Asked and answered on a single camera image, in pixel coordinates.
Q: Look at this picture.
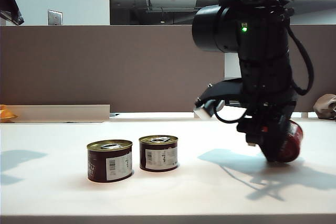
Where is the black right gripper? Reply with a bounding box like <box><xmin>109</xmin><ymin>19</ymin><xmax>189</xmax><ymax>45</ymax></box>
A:
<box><xmin>236</xmin><ymin>89</ymin><xmax>299</xmax><ymax>163</ymax></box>

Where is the red tomato paste can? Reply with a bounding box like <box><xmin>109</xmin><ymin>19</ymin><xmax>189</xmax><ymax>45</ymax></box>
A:
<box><xmin>275</xmin><ymin>120</ymin><xmax>305</xmax><ymax>163</ymax></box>

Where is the dark red can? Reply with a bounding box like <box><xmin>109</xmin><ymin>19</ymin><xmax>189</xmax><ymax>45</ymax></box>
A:
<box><xmin>86</xmin><ymin>140</ymin><xmax>133</xmax><ymax>183</ymax></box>
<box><xmin>138</xmin><ymin>135</ymin><xmax>179</xmax><ymax>173</ymax></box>

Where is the brown crumpled bag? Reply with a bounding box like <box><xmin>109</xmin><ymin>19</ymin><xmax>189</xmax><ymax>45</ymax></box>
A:
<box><xmin>313</xmin><ymin>94</ymin><xmax>336</xmax><ymax>120</ymax></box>

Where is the narrow brown desk partition panel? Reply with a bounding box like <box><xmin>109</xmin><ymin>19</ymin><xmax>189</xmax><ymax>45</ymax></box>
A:
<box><xmin>285</xmin><ymin>24</ymin><xmax>336</xmax><ymax>113</ymax></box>

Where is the orange yellow object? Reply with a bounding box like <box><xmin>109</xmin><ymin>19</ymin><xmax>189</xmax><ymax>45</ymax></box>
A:
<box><xmin>0</xmin><ymin>104</ymin><xmax>17</xmax><ymax>123</ymax></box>

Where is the wide brown desk partition panel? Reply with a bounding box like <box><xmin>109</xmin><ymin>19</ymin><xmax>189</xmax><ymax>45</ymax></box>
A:
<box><xmin>0</xmin><ymin>25</ymin><xmax>226</xmax><ymax>113</ymax></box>

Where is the metal wall switch plate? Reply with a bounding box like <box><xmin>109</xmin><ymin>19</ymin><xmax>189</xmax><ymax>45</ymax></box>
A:
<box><xmin>47</xmin><ymin>10</ymin><xmax>64</xmax><ymax>27</ymax></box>

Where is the black right camera cable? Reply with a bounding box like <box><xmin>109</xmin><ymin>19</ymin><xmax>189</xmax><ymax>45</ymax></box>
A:
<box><xmin>214</xmin><ymin>100</ymin><xmax>249</xmax><ymax>124</ymax></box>

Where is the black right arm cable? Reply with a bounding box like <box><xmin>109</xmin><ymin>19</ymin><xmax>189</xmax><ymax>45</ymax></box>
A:
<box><xmin>286</xmin><ymin>23</ymin><xmax>315</xmax><ymax>96</ymax></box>

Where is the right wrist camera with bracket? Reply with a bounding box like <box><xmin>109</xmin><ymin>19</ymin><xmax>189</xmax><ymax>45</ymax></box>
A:
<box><xmin>193</xmin><ymin>78</ymin><xmax>246</xmax><ymax>120</ymax></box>

